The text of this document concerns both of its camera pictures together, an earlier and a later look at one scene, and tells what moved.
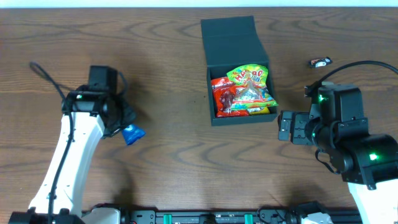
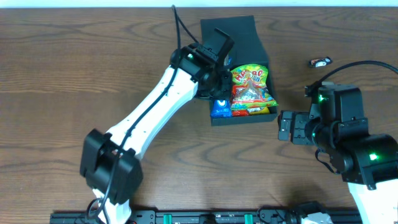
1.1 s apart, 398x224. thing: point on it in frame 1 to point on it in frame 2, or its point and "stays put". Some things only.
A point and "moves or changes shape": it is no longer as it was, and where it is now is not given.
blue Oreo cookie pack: (132, 134) moves or changes shape
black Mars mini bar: (320, 62) stays put
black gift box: (231, 43) stays put
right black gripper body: (298, 127) stays put
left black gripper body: (127, 115) to (224, 78)
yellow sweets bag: (259, 111) stays put
